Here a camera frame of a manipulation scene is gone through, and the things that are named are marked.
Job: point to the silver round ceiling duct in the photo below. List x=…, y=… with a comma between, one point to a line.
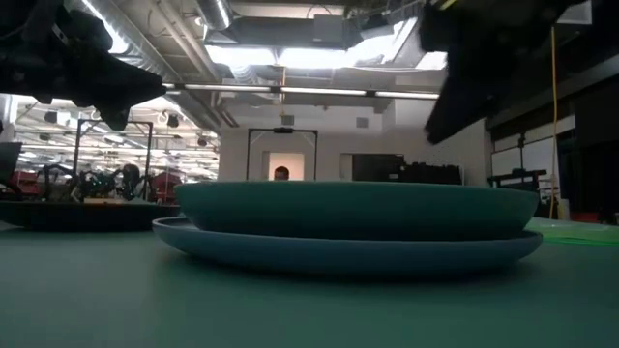
x=214, y=13

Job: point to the teal deep plastic plate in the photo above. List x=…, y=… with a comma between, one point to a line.
x=358, y=210

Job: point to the square wall vent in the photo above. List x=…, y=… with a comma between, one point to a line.
x=362, y=122

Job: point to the person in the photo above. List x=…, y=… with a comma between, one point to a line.
x=130, y=180
x=281, y=173

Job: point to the grey ceiling ventilation unit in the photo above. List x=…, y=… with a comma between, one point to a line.
x=295, y=31

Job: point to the black rectangular metal frame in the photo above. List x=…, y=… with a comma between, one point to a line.
x=248, y=154

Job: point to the long ceiling light strip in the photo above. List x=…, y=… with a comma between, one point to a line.
x=323, y=91
x=406, y=95
x=227, y=88

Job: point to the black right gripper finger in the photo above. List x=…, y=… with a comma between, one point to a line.
x=459, y=101

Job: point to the row of black boxes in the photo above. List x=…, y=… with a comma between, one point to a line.
x=431, y=174

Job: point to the dark monitor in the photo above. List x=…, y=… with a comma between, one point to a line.
x=8, y=162

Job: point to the black stand with crossbar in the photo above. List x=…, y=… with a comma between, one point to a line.
x=520, y=176

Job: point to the bright green plastic plate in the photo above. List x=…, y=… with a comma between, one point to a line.
x=575, y=232

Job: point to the black metal workstation frame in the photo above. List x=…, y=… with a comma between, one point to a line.
x=149, y=159

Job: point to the dark wall screen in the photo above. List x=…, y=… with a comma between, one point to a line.
x=377, y=167

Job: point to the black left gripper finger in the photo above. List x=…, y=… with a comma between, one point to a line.
x=138, y=87
x=115, y=115

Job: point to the white board panel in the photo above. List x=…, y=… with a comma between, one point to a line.
x=537, y=157

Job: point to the dark navy plastic plate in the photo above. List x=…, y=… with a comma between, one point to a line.
x=82, y=216

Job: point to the blue flat plastic plate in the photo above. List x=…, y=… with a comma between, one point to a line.
x=348, y=253

